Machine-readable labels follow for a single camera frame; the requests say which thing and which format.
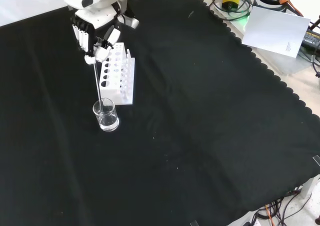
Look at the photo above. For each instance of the clear cloth clip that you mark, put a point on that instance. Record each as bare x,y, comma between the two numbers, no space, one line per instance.
194,223
317,160

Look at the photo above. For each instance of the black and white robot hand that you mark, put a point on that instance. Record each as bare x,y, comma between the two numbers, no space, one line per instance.
95,13

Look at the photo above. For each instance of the white test tube rack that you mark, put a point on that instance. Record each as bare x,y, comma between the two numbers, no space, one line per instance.
110,91

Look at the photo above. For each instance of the black power adapter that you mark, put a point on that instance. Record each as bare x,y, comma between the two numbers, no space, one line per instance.
312,39

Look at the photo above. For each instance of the white table leg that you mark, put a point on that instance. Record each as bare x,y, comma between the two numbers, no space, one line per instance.
308,187

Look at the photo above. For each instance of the black bench cloth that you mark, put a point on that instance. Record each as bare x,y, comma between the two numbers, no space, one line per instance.
187,116

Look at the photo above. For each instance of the pale white board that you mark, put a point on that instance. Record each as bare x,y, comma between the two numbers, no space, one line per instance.
275,31

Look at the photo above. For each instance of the clear glass rod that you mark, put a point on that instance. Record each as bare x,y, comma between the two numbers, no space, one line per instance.
98,86

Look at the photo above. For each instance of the clear glass beaker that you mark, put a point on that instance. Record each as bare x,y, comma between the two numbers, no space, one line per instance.
107,122

